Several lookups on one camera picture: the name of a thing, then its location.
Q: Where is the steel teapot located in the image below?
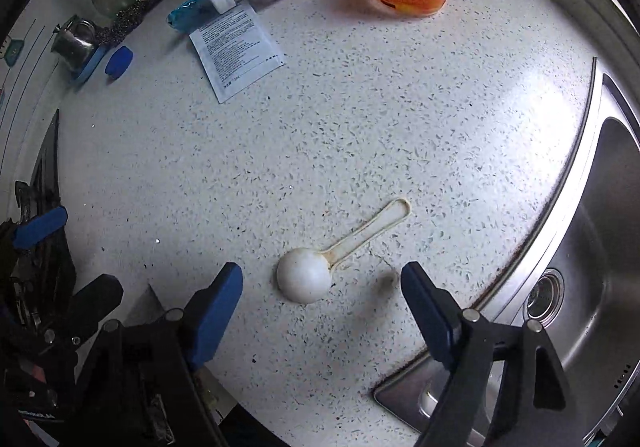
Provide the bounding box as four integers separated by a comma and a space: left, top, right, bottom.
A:
51, 14, 101, 70

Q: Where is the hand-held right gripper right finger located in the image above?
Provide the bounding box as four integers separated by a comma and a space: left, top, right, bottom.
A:
401, 261, 571, 447

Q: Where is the black glass gas stove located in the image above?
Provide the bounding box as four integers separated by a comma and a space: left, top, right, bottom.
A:
30, 110, 63, 228

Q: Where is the stainless steel sink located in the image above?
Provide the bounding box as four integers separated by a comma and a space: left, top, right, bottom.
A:
372, 57, 640, 447

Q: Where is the white plastic measuring scoop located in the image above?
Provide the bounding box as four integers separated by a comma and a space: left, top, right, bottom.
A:
276, 198, 412, 304

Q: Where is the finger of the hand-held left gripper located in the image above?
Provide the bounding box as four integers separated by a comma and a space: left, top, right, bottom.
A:
40, 274, 124, 345
11, 206, 69, 250

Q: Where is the steel wool scrubber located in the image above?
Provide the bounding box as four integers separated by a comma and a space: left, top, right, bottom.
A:
97, 0, 166, 48

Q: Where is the blender wall sticker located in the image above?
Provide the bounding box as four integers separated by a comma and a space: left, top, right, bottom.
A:
0, 34, 26, 65

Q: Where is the blue plastic tray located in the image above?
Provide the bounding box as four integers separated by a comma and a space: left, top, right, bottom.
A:
67, 44, 113, 85

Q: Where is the white printed sachet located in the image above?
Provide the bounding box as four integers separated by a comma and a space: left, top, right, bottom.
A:
189, 2, 286, 104

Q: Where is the blue plastic wrapper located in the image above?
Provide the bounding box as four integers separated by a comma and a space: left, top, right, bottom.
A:
166, 0, 211, 34

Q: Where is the blue plastic cap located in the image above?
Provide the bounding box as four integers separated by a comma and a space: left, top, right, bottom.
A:
104, 46, 134, 79

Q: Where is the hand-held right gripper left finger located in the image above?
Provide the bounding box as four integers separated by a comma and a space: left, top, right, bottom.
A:
65, 262, 244, 447

